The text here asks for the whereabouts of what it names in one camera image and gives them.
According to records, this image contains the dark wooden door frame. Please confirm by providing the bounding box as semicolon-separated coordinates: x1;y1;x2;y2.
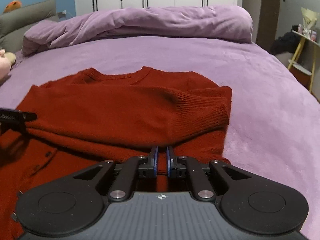
256;0;280;52

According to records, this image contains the pink plush toy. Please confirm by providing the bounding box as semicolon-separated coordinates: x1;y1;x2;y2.
0;49;16;80

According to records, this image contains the orange plush toy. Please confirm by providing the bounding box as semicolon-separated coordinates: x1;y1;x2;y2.
3;0;22;13

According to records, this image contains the grey headboard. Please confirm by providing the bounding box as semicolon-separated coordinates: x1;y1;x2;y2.
1;0;59;53

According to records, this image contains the yellow side table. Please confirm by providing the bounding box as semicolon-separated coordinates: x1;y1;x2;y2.
287;30;319;93

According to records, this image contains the wall socket with plug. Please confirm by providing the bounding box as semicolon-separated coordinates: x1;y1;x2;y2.
57;10;67;18

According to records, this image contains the purple bed sheet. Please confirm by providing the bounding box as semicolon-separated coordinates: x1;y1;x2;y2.
1;36;319;239

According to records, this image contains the red knit sweater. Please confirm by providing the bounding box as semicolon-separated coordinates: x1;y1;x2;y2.
1;67;232;239

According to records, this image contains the wrapped flower bouquet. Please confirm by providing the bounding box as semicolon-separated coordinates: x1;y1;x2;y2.
301;7;319;39

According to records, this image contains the black clothing pile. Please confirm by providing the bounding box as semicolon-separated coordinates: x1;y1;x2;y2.
270;25;300;56

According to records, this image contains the purple duvet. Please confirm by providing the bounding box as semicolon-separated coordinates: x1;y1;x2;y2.
21;5;253;56

